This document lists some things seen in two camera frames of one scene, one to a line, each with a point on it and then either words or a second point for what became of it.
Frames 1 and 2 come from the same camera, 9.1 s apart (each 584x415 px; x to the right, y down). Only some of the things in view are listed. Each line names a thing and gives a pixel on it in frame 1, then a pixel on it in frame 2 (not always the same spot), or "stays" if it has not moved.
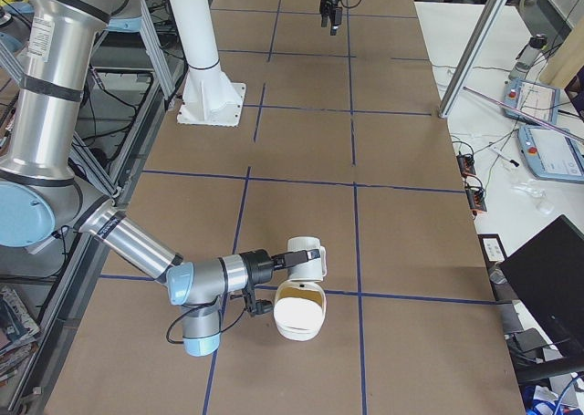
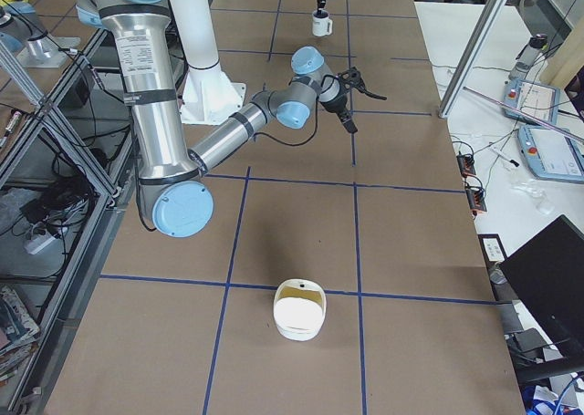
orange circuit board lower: x=476 y=198 stays
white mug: x=313 y=270 -> x=322 y=25
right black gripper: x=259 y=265 -> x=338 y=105
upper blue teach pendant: x=538 y=101 stays
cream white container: x=299 y=309 stays
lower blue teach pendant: x=550 y=154 stays
